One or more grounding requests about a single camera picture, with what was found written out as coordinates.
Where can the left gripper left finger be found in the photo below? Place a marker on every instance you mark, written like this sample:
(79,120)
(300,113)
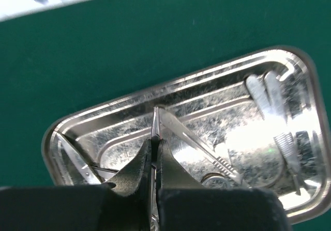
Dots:
(122,203)

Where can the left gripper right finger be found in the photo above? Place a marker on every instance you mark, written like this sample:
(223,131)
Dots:
(185,204)

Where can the dark green surgical cloth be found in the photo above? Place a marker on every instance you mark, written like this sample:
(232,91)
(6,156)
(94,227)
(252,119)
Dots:
(59,62)

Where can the steel surgical scissors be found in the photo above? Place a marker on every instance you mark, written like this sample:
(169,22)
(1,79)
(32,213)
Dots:
(90,173)

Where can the steel instrument tray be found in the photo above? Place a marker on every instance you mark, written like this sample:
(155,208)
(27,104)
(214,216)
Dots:
(215,105)

